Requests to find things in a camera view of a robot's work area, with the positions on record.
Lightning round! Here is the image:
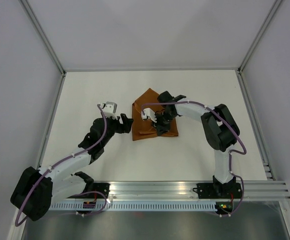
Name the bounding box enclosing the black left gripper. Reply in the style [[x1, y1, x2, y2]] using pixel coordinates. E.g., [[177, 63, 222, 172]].
[[101, 110, 133, 147]]

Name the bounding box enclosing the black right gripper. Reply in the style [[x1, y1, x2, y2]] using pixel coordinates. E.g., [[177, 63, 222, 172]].
[[151, 111, 177, 137]]

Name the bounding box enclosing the brown cloth napkin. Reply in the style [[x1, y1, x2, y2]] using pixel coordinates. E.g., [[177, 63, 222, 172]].
[[132, 88, 179, 141]]

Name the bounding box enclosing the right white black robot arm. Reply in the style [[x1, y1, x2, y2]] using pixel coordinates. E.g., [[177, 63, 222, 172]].
[[141, 91, 243, 200]]

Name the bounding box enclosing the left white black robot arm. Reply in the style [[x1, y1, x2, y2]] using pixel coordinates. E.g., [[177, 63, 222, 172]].
[[10, 113, 134, 221]]

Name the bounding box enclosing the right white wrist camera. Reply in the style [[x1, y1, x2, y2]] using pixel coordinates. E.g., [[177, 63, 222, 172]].
[[141, 108, 157, 122]]

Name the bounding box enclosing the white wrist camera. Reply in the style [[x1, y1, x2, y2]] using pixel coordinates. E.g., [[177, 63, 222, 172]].
[[141, 108, 157, 122], [99, 101, 118, 120]]

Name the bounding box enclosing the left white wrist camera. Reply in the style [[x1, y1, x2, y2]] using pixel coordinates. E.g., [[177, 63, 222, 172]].
[[99, 101, 118, 120]]

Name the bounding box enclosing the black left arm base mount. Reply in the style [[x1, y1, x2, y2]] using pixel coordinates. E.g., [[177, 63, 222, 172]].
[[85, 182, 110, 199]]

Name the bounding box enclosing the left aluminium side rail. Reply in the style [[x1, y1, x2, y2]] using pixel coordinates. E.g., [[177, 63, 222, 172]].
[[34, 72, 66, 169]]

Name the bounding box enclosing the aluminium side rail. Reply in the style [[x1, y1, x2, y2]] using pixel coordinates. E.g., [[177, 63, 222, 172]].
[[34, 72, 66, 169], [235, 68, 276, 181]]

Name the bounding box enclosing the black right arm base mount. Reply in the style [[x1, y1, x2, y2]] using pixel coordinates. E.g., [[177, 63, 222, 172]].
[[193, 183, 243, 200]]

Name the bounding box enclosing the white slotted cable duct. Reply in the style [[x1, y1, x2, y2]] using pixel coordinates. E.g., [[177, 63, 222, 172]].
[[49, 200, 216, 212]]

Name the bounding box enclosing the right aluminium side rail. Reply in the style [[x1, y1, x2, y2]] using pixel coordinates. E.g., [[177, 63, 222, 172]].
[[235, 68, 276, 181]]

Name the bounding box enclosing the aluminium front frame rail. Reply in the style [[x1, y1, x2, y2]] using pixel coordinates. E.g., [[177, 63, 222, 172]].
[[49, 179, 290, 202]]

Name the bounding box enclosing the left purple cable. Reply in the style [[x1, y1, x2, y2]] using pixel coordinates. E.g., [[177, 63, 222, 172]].
[[14, 104, 110, 227]]

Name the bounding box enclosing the left aluminium corner post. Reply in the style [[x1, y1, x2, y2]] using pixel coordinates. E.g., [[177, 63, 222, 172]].
[[18, 0, 66, 77]]

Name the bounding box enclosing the aluminium corner post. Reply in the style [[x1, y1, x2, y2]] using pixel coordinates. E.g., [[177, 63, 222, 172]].
[[18, 0, 66, 77], [237, 0, 285, 75]]

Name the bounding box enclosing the right aluminium corner post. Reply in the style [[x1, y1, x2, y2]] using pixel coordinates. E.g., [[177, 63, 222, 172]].
[[237, 0, 285, 75]]

